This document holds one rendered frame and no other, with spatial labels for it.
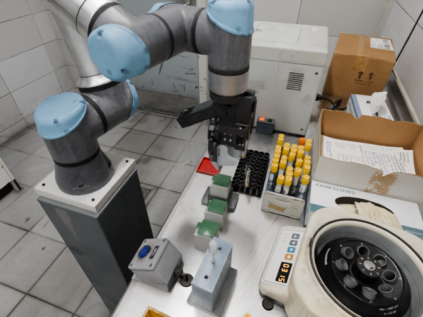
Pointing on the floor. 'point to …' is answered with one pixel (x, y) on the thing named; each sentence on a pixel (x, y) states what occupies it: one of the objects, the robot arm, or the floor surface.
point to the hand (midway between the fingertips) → (216, 164)
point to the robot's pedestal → (104, 236)
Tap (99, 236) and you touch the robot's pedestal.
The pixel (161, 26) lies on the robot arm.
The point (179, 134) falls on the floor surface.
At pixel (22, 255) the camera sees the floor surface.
